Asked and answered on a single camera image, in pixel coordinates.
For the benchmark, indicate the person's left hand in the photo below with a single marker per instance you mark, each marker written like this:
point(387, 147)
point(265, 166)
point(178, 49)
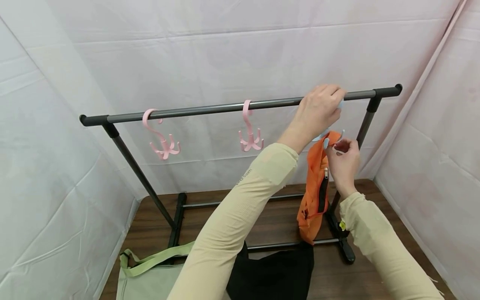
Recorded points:
point(314, 113)

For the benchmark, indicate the person's right hand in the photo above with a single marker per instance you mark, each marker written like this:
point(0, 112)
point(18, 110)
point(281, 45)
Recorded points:
point(345, 171)

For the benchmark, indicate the person's right fingers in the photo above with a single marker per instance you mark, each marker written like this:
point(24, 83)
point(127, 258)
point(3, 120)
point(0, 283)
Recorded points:
point(339, 146)

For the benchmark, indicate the person's left fingers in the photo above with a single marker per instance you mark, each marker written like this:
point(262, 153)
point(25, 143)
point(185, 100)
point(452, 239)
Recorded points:
point(332, 100)

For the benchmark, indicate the light blue multi-hook hanger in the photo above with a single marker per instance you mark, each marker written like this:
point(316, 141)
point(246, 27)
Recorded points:
point(321, 136)

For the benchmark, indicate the orange zipper bag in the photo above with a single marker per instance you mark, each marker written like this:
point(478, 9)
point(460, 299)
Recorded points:
point(313, 196)

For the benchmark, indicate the person's right forearm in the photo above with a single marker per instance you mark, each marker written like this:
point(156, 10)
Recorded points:
point(378, 246)

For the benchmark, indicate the person's left forearm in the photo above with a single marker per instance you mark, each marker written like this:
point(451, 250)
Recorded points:
point(240, 216)

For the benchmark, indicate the pink plastic multi-hook hanger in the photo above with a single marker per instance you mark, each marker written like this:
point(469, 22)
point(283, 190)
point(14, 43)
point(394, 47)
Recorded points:
point(249, 135)
point(164, 146)

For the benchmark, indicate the black metal clothes rack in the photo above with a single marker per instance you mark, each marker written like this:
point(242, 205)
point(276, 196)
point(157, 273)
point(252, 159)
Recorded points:
point(210, 109)

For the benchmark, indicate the black fabric bag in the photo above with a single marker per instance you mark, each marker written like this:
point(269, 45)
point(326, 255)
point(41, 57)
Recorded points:
point(277, 275)

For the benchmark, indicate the light green tote bag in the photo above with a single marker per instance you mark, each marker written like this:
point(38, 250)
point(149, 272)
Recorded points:
point(150, 281)

